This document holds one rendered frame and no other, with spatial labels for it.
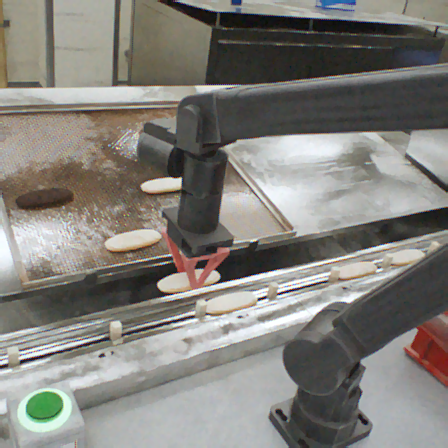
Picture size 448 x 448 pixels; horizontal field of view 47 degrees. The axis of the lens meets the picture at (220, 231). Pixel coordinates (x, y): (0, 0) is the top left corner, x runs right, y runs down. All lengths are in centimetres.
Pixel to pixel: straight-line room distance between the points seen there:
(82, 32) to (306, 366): 375
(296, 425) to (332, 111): 41
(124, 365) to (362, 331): 31
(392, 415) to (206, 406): 27
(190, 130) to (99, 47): 366
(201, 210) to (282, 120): 18
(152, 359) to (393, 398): 36
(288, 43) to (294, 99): 230
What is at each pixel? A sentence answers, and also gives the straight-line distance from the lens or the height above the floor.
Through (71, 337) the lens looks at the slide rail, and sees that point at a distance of 77.
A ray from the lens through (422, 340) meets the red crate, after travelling 89.
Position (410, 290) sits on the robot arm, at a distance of 56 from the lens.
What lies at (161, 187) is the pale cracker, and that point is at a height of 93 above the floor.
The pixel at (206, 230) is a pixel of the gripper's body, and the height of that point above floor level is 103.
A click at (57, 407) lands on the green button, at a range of 62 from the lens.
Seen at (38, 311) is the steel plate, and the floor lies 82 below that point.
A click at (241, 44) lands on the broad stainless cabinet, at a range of 266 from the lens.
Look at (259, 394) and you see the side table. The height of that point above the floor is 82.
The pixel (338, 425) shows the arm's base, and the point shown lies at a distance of 70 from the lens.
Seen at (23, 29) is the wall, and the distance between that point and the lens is 440.
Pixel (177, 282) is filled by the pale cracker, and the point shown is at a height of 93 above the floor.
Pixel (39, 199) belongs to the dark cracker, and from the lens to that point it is 93.
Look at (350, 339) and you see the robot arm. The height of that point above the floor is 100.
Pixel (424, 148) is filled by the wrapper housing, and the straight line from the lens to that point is 143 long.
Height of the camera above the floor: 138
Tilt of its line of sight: 31 degrees down
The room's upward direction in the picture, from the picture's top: 10 degrees clockwise
